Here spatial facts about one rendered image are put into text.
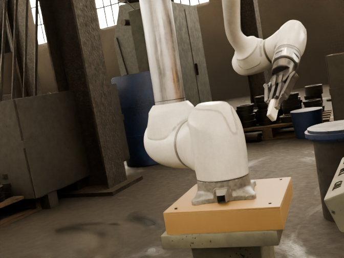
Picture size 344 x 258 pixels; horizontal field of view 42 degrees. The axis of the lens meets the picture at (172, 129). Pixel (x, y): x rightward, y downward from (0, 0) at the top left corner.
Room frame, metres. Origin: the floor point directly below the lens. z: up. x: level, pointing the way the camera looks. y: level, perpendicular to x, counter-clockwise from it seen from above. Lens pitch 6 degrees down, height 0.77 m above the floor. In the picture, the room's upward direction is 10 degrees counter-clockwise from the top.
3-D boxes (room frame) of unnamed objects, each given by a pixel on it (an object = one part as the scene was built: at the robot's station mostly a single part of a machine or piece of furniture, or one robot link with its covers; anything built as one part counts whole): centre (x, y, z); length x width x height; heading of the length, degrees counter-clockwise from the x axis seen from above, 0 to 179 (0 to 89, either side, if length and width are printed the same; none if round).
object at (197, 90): (4.75, -0.14, 0.75); 0.70 x 0.48 x 1.50; 153
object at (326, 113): (4.83, -1.08, 0.22); 1.20 x 0.81 x 0.44; 68
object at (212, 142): (1.31, -0.12, 0.58); 0.18 x 0.16 x 0.22; 37
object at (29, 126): (3.83, 1.12, 0.43); 1.23 x 0.93 x 0.87; 151
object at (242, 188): (1.28, -0.12, 0.44); 0.22 x 0.18 x 0.06; 169
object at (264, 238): (1.30, -0.12, 0.33); 0.32 x 0.32 x 0.04; 69
